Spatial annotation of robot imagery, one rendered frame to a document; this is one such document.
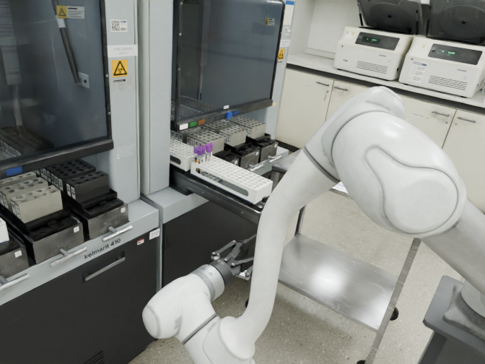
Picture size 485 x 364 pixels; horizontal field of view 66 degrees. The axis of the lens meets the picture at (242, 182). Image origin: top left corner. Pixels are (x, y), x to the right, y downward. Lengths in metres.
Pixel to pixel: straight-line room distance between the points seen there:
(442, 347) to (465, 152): 2.29
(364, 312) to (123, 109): 1.25
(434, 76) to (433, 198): 2.82
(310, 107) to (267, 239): 2.98
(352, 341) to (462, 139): 1.93
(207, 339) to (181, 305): 0.09
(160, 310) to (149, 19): 0.80
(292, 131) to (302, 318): 2.25
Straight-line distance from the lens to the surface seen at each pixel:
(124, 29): 1.15
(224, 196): 1.26
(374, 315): 1.75
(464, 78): 3.28
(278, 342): 1.89
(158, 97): 1.27
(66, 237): 1.13
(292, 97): 3.77
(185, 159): 1.37
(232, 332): 0.87
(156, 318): 0.88
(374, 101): 0.70
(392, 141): 0.54
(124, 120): 1.20
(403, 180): 0.51
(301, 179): 0.72
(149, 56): 1.22
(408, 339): 2.14
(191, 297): 0.90
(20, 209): 1.11
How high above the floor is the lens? 1.42
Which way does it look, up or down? 27 degrees down
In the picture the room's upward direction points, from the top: 7 degrees clockwise
